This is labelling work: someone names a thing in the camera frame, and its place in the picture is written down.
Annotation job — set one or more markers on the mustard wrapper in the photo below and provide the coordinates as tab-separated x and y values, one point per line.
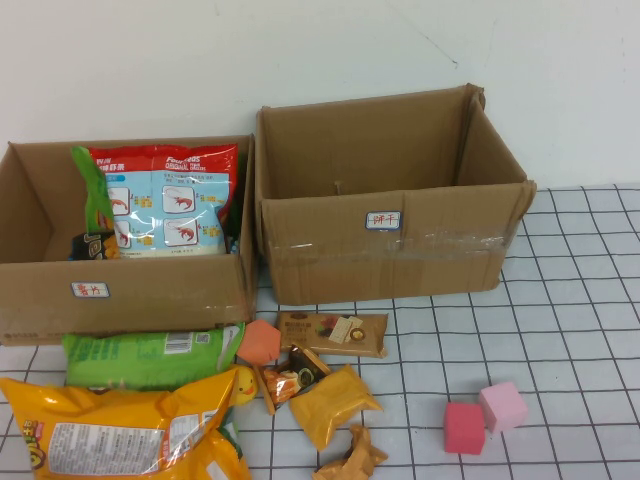
357	455

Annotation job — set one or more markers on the green potato chips bag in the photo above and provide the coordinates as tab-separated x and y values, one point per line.
150	360

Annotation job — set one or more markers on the white checkered tablecloth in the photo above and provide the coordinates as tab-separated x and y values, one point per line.
550	325

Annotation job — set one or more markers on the yellow rubber duck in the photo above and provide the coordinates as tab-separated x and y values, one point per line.
246	387

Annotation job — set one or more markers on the slim green snack bag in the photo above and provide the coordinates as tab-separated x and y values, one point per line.
92	195

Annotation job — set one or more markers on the brown wafer biscuit pack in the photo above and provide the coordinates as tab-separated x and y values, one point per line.
310	332

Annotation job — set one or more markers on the dark brown snack packet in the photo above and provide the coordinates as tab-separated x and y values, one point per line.
295	375

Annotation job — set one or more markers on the pink foam cube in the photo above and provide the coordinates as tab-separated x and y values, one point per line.
505	405

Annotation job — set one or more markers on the large yellow chips bag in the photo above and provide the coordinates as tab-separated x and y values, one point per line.
100	425

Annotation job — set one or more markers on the low cardboard box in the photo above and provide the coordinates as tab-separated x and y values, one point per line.
150	295

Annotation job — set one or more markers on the tall cardboard box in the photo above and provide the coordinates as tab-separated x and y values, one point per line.
350	270

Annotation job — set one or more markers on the red shrimp cracker bag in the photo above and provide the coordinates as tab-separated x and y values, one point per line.
175	200

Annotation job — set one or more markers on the black snack bag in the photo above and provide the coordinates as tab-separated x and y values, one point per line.
92	247

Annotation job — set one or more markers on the mustard yellow snack packet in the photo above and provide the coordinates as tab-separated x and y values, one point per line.
330	405

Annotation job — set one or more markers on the red foam cube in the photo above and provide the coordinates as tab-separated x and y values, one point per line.
465	430

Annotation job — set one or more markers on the orange foam block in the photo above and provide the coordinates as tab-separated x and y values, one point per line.
257	342

